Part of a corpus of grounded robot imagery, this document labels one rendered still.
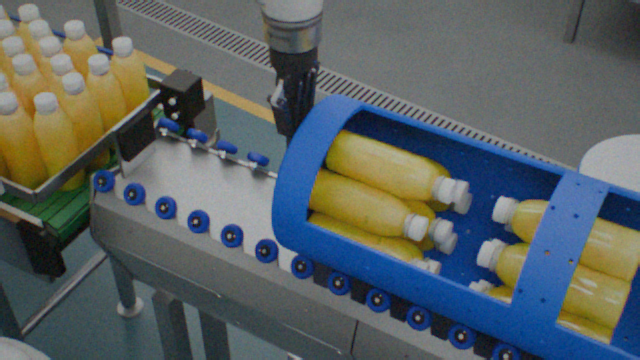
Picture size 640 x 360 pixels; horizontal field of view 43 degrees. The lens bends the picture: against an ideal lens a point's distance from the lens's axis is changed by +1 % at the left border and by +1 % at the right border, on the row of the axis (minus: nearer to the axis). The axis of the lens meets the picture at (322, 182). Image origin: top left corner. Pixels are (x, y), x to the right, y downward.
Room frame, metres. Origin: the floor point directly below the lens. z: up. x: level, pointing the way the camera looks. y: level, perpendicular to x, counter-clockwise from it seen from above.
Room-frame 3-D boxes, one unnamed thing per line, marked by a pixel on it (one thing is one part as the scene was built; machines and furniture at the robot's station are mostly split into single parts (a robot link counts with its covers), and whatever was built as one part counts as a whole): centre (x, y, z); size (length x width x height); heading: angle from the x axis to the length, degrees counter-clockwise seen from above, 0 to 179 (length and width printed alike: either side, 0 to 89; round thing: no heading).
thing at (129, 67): (1.42, 0.41, 1.00); 0.07 x 0.07 x 0.20
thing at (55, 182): (1.28, 0.44, 0.96); 0.40 x 0.01 x 0.03; 151
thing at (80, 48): (1.48, 0.53, 1.00); 0.07 x 0.07 x 0.20
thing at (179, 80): (1.44, 0.31, 0.95); 0.10 x 0.07 x 0.10; 151
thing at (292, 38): (1.03, 0.04, 1.39); 0.09 x 0.09 x 0.06
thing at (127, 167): (1.24, 0.37, 0.99); 0.10 x 0.02 x 0.12; 151
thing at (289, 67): (1.03, 0.04, 1.32); 0.08 x 0.07 x 0.09; 151
